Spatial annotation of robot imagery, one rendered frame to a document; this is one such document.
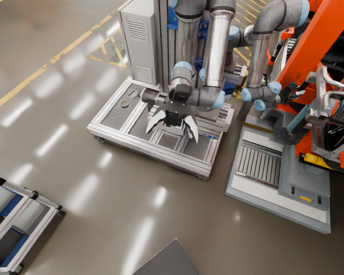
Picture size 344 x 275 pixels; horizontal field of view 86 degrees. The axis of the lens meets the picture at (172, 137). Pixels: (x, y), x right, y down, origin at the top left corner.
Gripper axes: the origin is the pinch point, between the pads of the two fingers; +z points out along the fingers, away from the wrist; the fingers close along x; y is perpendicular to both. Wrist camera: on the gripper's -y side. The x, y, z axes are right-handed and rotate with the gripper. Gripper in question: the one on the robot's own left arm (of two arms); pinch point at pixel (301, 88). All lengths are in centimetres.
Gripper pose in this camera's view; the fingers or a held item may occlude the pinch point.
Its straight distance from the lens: 154.9
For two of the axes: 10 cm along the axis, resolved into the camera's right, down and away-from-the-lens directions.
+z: 9.2, -3.2, 2.1
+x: 3.9, 7.7, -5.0
